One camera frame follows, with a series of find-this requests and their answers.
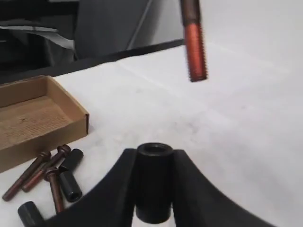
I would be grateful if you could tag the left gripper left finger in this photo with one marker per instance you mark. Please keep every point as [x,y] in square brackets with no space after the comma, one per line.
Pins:
[111,198]

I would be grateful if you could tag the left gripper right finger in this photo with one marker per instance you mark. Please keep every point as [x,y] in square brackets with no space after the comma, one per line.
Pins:
[201,196]

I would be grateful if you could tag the black cylindrical sleeve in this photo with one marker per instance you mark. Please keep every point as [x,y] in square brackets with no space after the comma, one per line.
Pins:
[29,214]
[72,160]
[154,183]
[69,186]

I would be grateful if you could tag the copper-coloured threaded bolt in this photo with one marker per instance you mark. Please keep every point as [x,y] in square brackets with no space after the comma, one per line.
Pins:
[45,169]
[194,40]
[55,189]
[24,177]

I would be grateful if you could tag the shallow cardboard box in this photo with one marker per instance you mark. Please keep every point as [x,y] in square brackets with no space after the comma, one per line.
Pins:
[35,118]

